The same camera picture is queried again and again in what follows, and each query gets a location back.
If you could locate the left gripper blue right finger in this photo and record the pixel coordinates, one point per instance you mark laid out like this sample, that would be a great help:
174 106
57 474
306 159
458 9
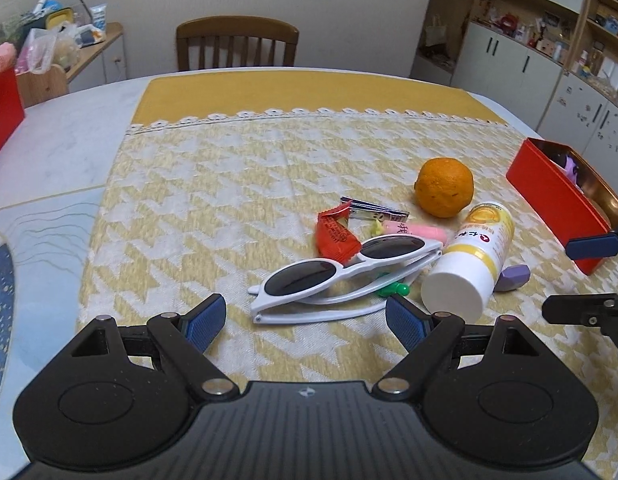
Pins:
430 340

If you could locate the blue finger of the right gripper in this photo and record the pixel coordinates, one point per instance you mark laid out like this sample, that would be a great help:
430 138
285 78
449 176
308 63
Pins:
598 246
593 311

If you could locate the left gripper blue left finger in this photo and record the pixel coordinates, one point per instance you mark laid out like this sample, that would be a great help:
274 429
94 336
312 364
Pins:
181 340

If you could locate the green pushpin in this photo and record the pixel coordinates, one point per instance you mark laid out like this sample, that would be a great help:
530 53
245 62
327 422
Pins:
397 288

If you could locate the white yellow vitamin bottle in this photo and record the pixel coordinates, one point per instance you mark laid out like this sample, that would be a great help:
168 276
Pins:
464 277

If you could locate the pink eraser tube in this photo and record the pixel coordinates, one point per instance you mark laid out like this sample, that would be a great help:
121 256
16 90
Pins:
419 230

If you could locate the white sunglasses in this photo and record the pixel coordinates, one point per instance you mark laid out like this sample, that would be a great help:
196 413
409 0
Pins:
295 294

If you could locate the red snack packet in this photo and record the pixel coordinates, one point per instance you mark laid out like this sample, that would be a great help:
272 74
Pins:
333 239

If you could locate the silver nail clipper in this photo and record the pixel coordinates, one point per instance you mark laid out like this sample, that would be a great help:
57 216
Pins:
360 210

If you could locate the orange fruit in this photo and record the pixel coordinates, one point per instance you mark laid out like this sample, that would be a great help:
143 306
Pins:
443 187

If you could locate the purple toy pony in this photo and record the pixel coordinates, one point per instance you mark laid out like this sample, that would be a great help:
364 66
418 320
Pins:
570 168

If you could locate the red tin box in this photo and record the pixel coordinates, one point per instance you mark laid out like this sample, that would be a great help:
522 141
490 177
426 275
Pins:
570 211

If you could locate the purple eraser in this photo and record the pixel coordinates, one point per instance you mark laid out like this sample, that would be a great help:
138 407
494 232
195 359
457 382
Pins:
512 278

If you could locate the wooden side cabinet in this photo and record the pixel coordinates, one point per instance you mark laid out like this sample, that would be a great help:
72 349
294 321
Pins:
103 63

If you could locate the wooden chair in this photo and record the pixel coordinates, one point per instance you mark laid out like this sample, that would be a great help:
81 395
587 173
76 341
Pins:
227 41

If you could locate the white wall cabinet unit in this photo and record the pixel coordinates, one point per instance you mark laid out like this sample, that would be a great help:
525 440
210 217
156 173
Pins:
552 63

